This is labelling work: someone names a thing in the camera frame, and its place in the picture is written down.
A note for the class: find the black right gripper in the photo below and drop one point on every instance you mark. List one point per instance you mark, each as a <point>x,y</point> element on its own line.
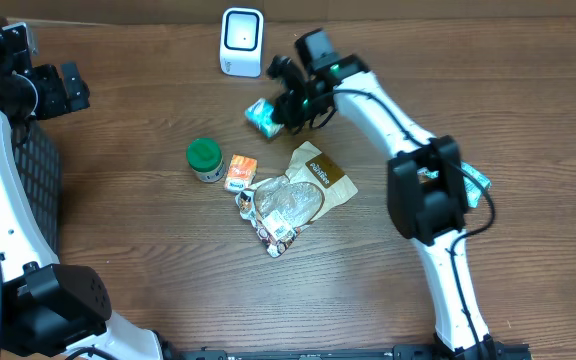
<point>296,119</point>

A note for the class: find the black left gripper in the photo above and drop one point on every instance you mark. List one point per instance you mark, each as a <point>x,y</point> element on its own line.
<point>68,85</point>

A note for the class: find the small teal box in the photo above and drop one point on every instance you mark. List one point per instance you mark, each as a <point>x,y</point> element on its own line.
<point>260,115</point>

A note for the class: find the small orange box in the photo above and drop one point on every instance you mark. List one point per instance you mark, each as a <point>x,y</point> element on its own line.
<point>240,174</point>

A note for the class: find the beige brown snack pouch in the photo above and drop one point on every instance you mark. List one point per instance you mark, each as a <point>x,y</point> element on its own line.
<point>280,208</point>

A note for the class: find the green lid jar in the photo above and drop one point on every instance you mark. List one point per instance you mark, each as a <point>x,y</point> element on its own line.
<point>205,158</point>

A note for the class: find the teal snack packet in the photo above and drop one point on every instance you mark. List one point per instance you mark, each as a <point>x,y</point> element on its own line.
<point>475,183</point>

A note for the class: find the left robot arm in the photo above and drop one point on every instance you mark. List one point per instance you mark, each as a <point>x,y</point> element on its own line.
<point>46,307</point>

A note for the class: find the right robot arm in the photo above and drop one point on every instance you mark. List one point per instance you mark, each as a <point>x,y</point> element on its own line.
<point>426,184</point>

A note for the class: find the white barcode scanner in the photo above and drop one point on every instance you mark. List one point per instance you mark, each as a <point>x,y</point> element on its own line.
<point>241,42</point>

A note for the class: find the grey plastic mesh basket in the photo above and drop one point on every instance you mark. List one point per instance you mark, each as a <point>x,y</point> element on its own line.
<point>39,166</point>

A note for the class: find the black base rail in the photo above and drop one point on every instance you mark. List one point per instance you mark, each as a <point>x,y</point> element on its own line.
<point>348,355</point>

